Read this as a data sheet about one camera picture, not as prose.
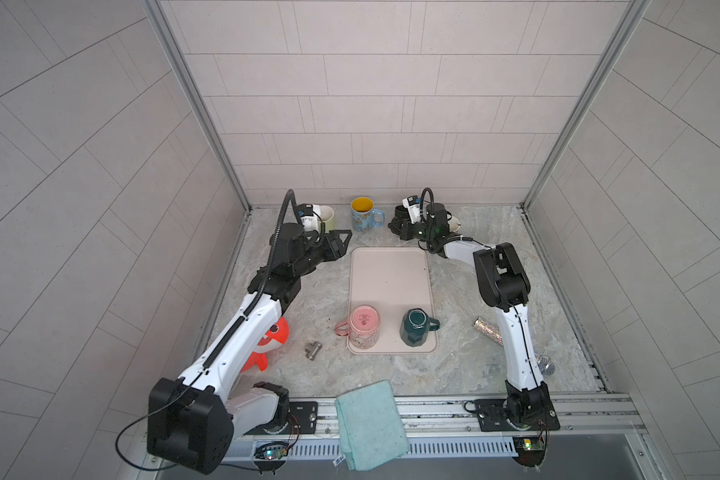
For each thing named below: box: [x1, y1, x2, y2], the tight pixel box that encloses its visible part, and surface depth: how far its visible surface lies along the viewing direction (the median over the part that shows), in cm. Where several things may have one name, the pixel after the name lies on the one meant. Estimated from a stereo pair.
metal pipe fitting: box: [305, 341, 323, 361], surface depth 82 cm
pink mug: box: [334, 305, 381, 350], surface depth 78 cm
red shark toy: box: [240, 317, 290, 373], surface depth 78 cm
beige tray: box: [348, 246, 438, 355], surface depth 98 cm
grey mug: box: [447, 216, 461, 233], surface depth 101 cm
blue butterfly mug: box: [350, 196, 386, 232], surface depth 107 cm
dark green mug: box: [400, 308, 441, 347], surface depth 79 cm
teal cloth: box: [334, 380, 409, 471], surface depth 71 cm
